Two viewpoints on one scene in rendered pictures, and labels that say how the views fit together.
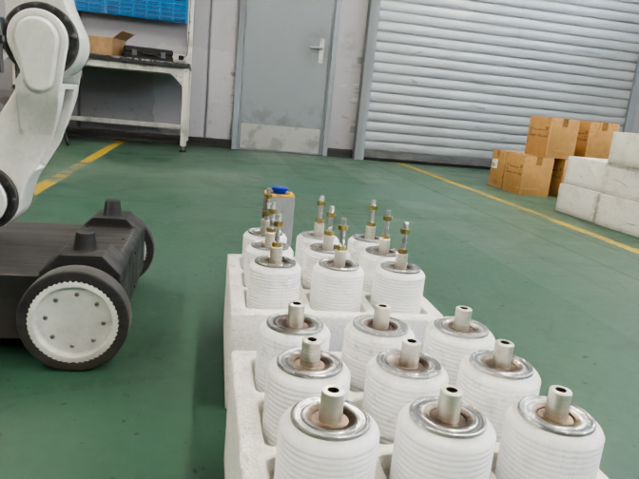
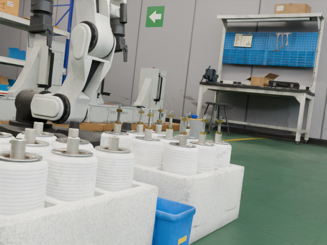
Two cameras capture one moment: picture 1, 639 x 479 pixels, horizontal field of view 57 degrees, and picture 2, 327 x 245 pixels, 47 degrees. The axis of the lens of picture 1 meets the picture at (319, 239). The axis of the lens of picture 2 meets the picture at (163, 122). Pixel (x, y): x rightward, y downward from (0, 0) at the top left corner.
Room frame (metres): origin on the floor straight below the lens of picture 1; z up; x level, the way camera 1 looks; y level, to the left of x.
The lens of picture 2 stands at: (0.28, -0.81, 0.36)
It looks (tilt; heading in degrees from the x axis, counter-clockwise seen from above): 3 degrees down; 43
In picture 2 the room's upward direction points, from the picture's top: 7 degrees clockwise
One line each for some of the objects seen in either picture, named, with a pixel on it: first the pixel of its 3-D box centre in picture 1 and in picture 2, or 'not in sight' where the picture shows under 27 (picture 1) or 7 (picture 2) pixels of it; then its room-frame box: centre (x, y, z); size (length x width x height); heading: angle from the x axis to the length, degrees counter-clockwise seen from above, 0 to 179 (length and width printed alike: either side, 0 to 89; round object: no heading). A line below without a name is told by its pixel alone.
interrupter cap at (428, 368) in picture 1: (408, 364); (29, 143); (0.64, -0.12, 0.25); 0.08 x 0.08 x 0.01
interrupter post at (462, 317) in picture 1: (462, 318); (113, 144); (0.78, -0.21, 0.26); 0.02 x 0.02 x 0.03
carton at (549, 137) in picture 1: (551, 137); not in sight; (4.70, -1.72, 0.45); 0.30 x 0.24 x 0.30; 13
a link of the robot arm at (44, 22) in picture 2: not in sight; (41, 17); (1.04, 0.64, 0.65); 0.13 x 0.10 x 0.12; 102
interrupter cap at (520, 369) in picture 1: (500, 365); (72, 153); (0.67, -0.23, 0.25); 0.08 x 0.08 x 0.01
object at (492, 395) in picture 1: (489, 432); (67, 201); (0.67, -0.23, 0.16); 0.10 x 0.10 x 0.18
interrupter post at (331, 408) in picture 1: (331, 406); not in sight; (0.50, -0.03, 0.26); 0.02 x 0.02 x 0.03
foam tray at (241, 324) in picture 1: (319, 323); (162, 187); (1.17, -0.02, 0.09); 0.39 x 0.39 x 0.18; 11
